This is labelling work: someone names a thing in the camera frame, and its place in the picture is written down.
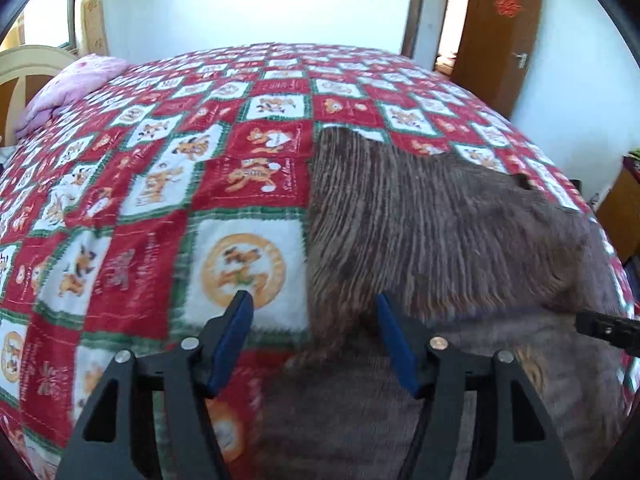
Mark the wooden desk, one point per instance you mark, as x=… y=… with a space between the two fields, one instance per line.
x=619 y=212

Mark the pink pillow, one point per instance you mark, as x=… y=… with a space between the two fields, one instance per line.
x=74 y=83

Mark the brown knitted sweater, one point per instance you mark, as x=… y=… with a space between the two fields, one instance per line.
x=480 y=257

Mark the cream wooden headboard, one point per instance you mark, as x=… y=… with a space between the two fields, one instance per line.
x=24 y=71

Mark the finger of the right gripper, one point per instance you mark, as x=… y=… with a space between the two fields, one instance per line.
x=621 y=333

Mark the brown wooden door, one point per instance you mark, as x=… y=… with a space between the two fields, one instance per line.
x=484 y=65

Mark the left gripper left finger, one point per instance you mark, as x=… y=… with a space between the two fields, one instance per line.
x=115 y=437

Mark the red patchwork bedspread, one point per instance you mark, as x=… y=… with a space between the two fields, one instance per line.
x=134 y=216

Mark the silver door handle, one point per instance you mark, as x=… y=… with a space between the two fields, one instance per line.
x=522 y=59

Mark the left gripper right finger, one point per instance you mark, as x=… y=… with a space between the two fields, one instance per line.
x=481 y=417

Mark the red double happiness decal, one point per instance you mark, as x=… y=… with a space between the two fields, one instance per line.
x=508 y=8

